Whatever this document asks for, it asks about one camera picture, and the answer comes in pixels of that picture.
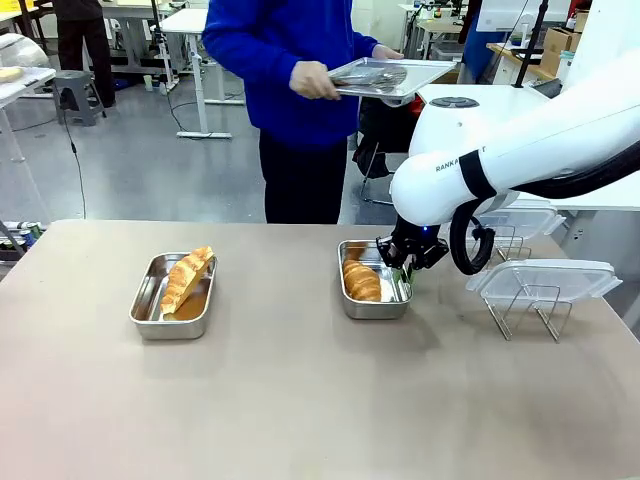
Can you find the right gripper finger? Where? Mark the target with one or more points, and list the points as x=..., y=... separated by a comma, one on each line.
x=410, y=277
x=398, y=275

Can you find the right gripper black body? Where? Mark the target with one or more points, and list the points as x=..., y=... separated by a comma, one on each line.
x=412, y=247

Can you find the rectangular steel container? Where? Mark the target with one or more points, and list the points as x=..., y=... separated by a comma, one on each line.
x=150, y=305
x=395, y=295

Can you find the golden croissant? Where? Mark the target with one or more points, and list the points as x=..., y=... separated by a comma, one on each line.
x=361, y=282

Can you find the metal tongs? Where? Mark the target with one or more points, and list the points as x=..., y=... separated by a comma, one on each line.
x=370, y=79

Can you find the metal tray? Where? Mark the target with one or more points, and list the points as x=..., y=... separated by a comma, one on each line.
x=430, y=70

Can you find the baguette bread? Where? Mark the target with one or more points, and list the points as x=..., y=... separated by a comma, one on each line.
x=185, y=280

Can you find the person's right forearm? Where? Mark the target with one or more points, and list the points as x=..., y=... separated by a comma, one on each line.
x=250, y=55

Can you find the person's left forearm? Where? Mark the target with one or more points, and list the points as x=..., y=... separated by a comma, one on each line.
x=362, y=45

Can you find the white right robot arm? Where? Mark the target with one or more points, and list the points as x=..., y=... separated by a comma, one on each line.
x=500, y=130

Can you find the bread loaf on background table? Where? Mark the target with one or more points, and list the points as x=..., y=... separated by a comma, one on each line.
x=10, y=74

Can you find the person's right hand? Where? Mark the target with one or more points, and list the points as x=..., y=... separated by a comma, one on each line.
x=315, y=80

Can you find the person's left hand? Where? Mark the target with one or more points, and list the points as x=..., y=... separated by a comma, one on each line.
x=387, y=52

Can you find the black chair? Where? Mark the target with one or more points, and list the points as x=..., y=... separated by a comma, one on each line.
x=372, y=150

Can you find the clear plastic container lid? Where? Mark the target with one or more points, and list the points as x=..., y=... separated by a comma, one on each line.
x=550, y=275
x=525, y=220

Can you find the person in blue sweater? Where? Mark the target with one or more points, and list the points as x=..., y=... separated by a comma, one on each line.
x=300, y=125

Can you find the black tripod pole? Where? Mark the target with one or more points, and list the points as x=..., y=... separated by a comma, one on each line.
x=525, y=65

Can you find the cardboard box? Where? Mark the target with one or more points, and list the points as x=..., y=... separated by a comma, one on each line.
x=555, y=50

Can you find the small pale cup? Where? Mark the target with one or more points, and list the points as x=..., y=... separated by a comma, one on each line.
x=147, y=84

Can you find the white standing desk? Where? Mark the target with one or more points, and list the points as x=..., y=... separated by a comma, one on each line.
x=185, y=22

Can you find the green drink can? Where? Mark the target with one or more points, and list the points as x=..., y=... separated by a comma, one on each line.
x=35, y=231

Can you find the grey plastic stool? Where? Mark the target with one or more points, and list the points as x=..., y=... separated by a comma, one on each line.
x=77, y=97

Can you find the bystander in dark trousers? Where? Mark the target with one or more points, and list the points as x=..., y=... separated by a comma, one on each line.
x=82, y=45

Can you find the small white background table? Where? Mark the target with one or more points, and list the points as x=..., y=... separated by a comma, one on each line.
x=30, y=82

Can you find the clear plastic dome cover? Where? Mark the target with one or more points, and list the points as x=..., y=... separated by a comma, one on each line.
x=22, y=47

